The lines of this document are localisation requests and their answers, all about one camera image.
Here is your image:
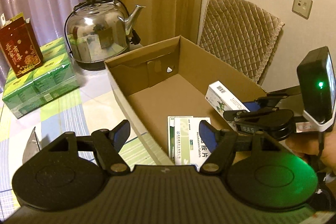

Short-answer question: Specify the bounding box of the brown cardboard box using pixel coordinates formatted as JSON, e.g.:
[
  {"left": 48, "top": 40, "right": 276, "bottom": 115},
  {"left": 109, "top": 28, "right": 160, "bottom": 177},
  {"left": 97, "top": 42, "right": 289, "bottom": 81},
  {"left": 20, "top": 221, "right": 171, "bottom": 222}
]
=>
[{"left": 105, "top": 36, "right": 265, "bottom": 165}]

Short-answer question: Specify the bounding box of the quilted chair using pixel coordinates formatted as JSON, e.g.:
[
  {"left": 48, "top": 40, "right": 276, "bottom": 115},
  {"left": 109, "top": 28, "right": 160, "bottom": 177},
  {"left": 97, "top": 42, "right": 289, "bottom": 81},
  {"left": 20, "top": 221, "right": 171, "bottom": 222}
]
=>
[{"left": 198, "top": 0, "right": 285, "bottom": 85}]

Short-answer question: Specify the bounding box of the steel kettle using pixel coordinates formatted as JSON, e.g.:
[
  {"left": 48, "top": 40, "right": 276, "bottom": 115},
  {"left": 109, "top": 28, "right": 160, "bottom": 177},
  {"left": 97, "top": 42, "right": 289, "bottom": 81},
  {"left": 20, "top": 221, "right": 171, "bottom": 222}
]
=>
[{"left": 64, "top": 0, "right": 145, "bottom": 71}]

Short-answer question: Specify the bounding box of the green tissue pack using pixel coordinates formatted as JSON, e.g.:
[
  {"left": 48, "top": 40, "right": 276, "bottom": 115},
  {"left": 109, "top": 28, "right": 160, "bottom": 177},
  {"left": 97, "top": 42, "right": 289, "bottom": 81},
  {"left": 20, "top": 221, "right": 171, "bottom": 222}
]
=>
[{"left": 2, "top": 38, "right": 79, "bottom": 118}]

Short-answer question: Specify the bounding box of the green white medicine box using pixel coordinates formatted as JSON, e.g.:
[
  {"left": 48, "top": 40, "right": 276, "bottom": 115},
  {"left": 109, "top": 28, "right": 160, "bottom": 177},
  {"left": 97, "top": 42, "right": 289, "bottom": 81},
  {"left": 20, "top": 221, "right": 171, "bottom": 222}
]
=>
[{"left": 205, "top": 81, "right": 249, "bottom": 117}]

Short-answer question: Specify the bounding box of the silver foil tea bag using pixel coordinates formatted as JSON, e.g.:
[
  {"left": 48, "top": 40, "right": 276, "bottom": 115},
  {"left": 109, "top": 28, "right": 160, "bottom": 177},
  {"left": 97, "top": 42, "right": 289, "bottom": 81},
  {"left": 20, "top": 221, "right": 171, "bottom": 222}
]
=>
[{"left": 22, "top": 127, "right": 41, "bottom": 164}]

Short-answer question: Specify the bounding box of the single wall socket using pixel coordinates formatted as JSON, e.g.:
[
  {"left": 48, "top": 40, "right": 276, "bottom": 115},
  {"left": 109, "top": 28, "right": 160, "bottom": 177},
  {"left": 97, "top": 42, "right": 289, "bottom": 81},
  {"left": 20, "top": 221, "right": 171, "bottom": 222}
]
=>
[{"left": 291, "top": 0, "right": 313, "bottom": 19}]

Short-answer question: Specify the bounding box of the person right hand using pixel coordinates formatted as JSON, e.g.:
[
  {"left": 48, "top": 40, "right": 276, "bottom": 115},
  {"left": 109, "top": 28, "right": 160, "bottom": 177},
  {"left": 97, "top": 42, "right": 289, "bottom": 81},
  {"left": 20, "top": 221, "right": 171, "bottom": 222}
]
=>
[{"left": 285, "top": 130, "right": 335, "bottom": 173}]

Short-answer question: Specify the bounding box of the checked tablecloth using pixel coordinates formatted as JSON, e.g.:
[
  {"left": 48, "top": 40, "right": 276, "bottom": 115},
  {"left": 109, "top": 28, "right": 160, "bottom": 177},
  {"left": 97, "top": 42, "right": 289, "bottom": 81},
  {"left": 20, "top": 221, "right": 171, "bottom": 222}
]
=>
[{"left": 0, "top": 69, "right": 169, "bottom": 217}]

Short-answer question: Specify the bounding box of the tracker camera box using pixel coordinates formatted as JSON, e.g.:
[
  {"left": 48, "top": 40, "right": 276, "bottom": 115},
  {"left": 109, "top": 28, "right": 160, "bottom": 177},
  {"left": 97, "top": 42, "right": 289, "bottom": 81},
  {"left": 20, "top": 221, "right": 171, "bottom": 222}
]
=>
[{"left": 297, "top": 46, "right": 335, "bottom": 132}]

